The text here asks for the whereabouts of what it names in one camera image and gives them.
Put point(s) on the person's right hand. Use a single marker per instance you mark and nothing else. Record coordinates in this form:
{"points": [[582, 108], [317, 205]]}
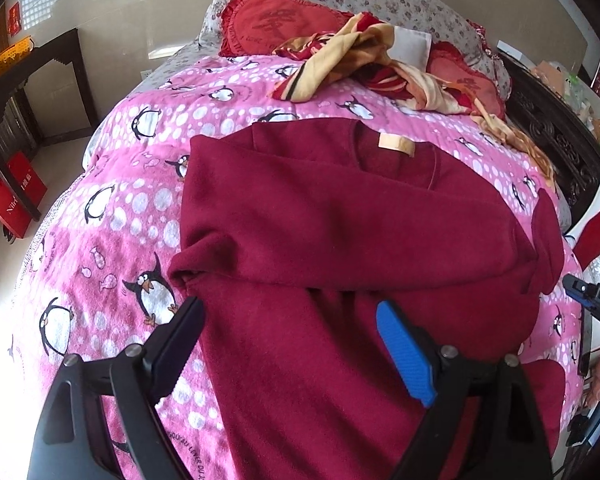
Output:
{"points": [[596, 385]]}

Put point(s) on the white cloth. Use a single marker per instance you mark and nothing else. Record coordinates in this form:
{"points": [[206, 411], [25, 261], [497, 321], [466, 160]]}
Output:
{"points": [[410, 45]]}

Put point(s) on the row of books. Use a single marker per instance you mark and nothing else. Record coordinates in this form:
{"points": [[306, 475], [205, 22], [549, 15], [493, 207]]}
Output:
{"points": [[15, 125]]}

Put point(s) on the red heart-shaped frilled pillow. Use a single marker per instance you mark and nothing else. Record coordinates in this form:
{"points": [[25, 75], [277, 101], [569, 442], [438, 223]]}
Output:
{"points": [[467, 80], [260, 20]]}

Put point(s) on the yellow plastic basket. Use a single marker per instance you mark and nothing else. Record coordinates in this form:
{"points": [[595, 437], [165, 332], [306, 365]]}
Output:
{"points": [[7, 57]]}

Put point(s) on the black wooden cabinet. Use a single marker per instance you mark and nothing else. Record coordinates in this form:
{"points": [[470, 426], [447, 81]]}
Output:
{"points": [[55, 60]]}

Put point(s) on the red box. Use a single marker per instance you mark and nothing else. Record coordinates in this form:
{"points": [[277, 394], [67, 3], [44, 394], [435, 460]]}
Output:
{"points": [[27, 180], [5, 210]]}

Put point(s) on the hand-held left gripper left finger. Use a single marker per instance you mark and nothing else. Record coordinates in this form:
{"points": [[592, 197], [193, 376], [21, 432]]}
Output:
{"points": [[180, 340]]}

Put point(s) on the pink penguin print blanket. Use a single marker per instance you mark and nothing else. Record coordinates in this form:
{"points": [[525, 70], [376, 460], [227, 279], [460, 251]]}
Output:
{"points": [[105, 240]]}

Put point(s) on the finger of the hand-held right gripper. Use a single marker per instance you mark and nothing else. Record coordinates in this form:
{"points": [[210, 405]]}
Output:
{"points": [[580, 290]]}

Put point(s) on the red wall sign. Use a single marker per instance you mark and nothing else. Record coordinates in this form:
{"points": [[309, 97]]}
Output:
{"points": [[14, 19]]}

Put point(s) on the dark red sweater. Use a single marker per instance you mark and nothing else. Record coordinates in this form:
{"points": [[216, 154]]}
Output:
{"points": [[340, 240]]}

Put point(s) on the orange red striped cloth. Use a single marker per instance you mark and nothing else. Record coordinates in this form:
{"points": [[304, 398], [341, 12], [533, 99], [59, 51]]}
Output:
{"points": [[330, 67]]}

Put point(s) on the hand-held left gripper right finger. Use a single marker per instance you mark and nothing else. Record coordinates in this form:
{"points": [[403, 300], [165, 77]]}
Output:
{"points": [[405, 355]]}

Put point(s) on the dark carved wooden headboard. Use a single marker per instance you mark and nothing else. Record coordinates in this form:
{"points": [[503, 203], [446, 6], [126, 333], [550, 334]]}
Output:
{"points": [[555, 135]]}

